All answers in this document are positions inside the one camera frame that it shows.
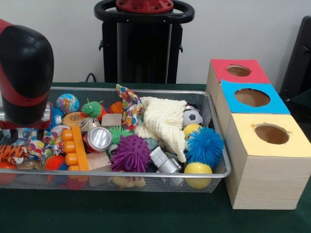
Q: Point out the colourful patterned cloth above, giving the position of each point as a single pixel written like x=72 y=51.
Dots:
x=130 y=109

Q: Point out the dark green table cloth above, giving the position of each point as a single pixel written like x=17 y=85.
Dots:
x=146 y=213

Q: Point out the large blue spiky ball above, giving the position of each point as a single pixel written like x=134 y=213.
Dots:
x=204 y=145

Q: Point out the cream knitted cloth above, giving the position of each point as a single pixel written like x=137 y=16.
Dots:
x=165 y=121

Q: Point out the green spiky ball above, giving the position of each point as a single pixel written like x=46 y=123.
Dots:
x=116 y=134

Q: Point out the silver metal can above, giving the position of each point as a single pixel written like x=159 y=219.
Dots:
x=98 y=138

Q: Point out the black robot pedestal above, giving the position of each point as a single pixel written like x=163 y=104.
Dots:
x=146 y=48

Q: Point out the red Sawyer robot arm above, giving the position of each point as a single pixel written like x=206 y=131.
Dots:
x=24 y=63

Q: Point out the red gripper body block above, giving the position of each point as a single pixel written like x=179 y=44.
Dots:
x=24 y=127

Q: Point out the purple spiky ball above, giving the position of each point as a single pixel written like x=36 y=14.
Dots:
x=130 y=153

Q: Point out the black chair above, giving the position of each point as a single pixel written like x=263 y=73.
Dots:
x=299 y=63

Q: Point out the yellow ball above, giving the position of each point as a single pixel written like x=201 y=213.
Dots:
x=198 y=170
x=191 y=130

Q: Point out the wooden box with three holes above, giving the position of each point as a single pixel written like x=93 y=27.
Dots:
x=262 y=179

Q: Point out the orange toy building block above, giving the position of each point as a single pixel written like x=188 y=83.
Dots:
x=77 y=150

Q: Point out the multicoloured swirl ball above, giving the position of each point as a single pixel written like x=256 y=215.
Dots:
x=67 y=103

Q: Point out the shallow clear mesh bin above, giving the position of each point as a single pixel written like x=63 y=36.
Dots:
x=160 y=183

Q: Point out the small soccer ball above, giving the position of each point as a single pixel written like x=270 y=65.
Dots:
x=193 y=117

